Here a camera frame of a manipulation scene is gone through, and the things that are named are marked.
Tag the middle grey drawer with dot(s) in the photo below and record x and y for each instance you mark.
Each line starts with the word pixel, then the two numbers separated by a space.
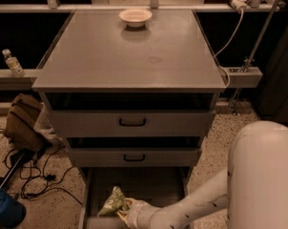
pixel 129 157

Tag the bottom open grey drawer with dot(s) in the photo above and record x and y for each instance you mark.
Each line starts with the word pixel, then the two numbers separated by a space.
pixel 159 186

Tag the metal tripod pole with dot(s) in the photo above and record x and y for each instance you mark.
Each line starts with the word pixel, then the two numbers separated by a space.
pixel 248 61

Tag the white bowl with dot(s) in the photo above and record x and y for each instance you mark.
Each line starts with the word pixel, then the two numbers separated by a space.
pixel 135 18

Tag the blue vacuum cleaner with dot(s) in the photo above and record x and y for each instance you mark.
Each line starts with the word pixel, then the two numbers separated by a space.
pixel 12 212

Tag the brown bag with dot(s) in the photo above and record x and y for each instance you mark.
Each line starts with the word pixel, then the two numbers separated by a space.
pixel 22 117

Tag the clear plastic bottle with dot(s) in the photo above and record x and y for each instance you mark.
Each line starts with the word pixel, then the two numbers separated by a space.
pixel 13 63

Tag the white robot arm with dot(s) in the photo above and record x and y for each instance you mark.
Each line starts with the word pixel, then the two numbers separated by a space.
pixel 253 188

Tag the top grey drawer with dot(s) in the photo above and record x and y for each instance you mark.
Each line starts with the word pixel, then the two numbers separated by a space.
pixel 131 123

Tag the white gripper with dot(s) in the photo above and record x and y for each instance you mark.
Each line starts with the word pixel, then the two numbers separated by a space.
pixel 136 211

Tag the grey drawer cabinet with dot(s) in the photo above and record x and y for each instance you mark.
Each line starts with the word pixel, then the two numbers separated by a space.
pixel 101 64

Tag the green jalapeno chip bag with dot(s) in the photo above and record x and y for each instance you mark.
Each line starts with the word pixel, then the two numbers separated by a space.
pixel 115 202

